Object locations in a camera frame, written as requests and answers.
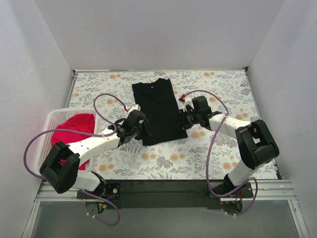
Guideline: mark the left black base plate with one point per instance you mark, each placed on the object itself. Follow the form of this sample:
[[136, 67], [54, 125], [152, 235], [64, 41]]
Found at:
[[108, 191]]

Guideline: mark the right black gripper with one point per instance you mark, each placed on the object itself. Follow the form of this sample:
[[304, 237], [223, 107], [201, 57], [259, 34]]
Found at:
[[183, 119]]

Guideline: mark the white plastic laundry basket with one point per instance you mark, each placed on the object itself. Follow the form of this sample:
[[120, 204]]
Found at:
[[54, 119]]

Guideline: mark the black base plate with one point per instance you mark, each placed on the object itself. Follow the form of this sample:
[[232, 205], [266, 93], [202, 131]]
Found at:
[[234, 207], [108, 191]]

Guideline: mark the red t shirt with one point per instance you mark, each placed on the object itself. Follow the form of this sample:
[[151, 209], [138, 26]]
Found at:
[[79, 122]]

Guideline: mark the floral table cloth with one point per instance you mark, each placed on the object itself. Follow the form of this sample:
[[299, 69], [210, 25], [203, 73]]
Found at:
[[201, 155]]

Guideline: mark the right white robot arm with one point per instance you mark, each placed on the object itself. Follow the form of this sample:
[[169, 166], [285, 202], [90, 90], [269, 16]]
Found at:
[[255, 142]]

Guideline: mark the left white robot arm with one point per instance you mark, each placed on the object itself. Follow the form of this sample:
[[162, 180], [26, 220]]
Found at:
[[61, 166]]

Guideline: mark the black t shirt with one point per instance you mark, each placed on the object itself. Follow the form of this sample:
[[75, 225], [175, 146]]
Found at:
[[158, 103]]

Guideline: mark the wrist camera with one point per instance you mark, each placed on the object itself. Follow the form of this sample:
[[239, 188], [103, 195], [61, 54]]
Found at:
[[134, 107], [185, 102]]

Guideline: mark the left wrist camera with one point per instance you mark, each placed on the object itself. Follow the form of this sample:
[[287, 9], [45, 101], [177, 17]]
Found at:
[[134, 107]]

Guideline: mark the aluminium frame rail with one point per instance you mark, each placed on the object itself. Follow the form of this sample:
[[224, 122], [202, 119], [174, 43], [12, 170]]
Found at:
[[267, 190]]

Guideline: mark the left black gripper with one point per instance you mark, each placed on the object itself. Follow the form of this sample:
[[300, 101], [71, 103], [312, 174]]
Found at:
[[144, 129]]

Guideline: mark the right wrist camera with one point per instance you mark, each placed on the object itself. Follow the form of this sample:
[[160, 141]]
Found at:
[[185, 102]]

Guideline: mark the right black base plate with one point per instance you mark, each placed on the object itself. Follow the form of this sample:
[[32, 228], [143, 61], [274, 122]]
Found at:
[[234, 207]]

